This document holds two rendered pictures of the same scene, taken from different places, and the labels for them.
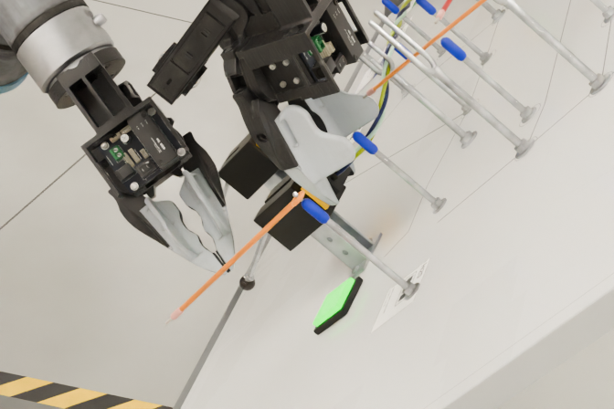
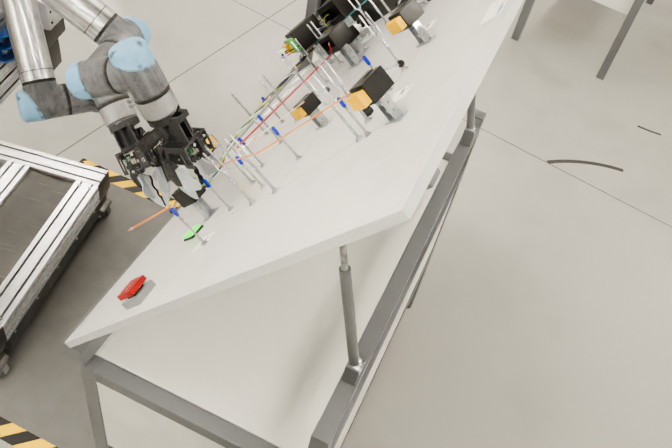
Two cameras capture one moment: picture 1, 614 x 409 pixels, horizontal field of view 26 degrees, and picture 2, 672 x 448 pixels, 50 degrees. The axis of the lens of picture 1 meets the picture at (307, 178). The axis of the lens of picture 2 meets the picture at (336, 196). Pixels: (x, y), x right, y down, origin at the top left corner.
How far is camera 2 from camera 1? 0.67 m
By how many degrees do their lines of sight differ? 12
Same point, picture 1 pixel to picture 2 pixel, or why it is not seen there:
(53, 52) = (110, 116)
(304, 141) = (185, 178)
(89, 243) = not seen: hidden behind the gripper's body
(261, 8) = (173, 134)
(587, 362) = not seen: hidden behind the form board
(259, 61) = (169, 152)
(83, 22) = (124, 106)
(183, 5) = not seen: outside the picture
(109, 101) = (129, 138)
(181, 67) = (146, 143)
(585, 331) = (214, 289)
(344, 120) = (206, 169)
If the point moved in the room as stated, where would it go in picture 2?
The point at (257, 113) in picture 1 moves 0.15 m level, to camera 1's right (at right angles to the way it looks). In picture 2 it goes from (168, 168) to (240, 182)
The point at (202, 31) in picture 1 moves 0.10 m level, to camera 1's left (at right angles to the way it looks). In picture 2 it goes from (153, 135) to (105, 125)
